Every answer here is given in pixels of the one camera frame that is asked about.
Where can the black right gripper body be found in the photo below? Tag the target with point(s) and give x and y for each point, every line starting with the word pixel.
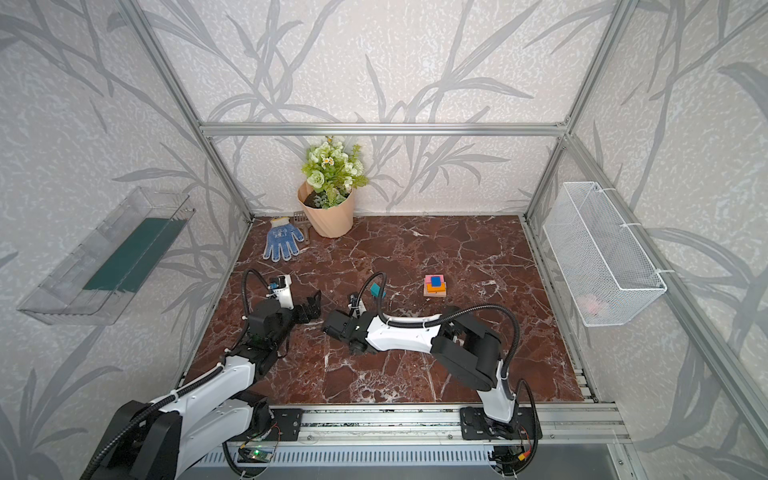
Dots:
pixel 343 324

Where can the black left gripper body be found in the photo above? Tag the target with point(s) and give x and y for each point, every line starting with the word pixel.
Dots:
pixel 298 309

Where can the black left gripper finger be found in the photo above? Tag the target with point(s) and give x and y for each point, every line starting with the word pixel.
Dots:
pixel 314 306
pixel 302 314

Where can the small pink wood block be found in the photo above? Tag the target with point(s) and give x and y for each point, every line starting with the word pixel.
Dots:
pixel 427 281

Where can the orange wood block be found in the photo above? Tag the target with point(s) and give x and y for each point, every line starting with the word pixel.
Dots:
pixel 435 291

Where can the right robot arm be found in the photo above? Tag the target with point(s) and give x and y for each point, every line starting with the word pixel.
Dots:
pixel 469 350

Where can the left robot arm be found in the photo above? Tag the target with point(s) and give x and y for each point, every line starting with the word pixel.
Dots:
pixel 163 438

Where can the teal triangular wood block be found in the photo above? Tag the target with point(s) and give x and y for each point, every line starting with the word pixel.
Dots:
pixel 377 290

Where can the blue work glove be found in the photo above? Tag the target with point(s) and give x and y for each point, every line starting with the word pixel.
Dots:
pixel 282 240

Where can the beige flower pot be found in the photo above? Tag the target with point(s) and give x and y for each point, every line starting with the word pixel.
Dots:
pixel 333 222

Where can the left circuit board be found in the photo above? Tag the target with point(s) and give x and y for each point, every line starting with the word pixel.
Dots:
pixel 255 455

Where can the green white artificial flowers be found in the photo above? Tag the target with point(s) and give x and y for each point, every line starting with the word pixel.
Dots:
pixel 333 171

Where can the pink object in basket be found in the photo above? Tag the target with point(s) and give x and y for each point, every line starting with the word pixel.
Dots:
pixel 591 305

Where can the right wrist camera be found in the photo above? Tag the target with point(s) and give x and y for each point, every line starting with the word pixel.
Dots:
pixel 356 306

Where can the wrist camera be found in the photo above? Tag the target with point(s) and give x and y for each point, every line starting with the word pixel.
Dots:
pixel 356 306
pixel 280 288

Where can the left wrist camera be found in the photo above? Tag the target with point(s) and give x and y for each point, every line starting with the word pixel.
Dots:
pixel 280 288

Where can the clear plastic wall shelf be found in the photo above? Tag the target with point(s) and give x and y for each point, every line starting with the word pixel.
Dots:
pixel 96 282

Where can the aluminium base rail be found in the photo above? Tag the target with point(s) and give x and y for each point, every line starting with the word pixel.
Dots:
pixel 436 424

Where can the white wire mesh basket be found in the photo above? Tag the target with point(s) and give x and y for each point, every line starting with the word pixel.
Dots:
pixel 598 253

